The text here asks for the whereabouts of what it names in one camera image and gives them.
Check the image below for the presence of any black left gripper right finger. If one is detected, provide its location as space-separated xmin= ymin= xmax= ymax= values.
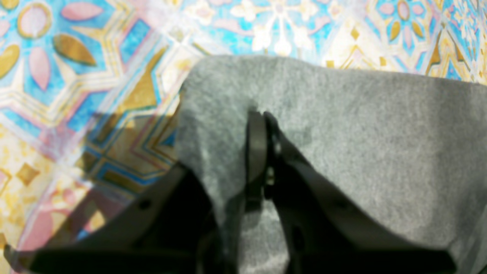
xmin=263 ymin=112 xmax=457 ymax=274

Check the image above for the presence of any grey T-shirt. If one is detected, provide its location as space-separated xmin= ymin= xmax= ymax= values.
xmin=175 ymin=56 xmax=487 ymax=274

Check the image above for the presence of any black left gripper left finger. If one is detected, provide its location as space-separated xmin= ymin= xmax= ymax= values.
xmin=4 ymin=112 xmax=269 ymax=274

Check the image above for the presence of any colourful patterned tablecloth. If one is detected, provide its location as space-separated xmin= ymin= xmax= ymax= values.
xmin=0 ymin=0 xmax=487 ymax=274

